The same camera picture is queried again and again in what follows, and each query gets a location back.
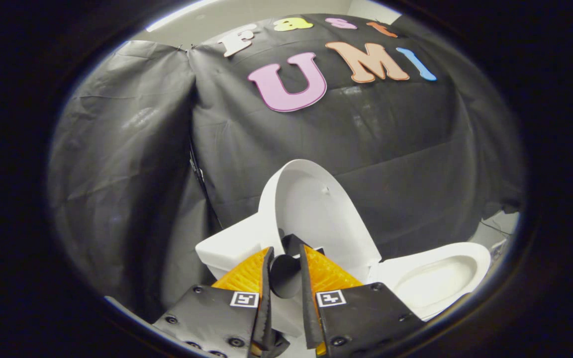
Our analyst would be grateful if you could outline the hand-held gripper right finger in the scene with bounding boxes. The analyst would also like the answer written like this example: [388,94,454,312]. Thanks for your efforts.
[299,244,425,358]

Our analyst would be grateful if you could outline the white toilet with tank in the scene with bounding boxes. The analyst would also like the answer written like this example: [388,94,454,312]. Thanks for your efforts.
[195,214,491,340]

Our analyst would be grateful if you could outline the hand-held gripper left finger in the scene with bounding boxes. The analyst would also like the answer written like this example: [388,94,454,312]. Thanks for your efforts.
[152,246,290,358]

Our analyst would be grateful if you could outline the black backdrop cloth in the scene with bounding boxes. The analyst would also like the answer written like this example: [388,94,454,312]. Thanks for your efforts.
[48,14,525,319]

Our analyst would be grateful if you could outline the white toilet lid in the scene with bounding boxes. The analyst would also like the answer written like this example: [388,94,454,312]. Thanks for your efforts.
[258,159,382,299]

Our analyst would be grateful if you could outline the white toilet seat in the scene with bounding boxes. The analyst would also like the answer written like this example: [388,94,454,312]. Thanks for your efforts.
[379,242,491,321]

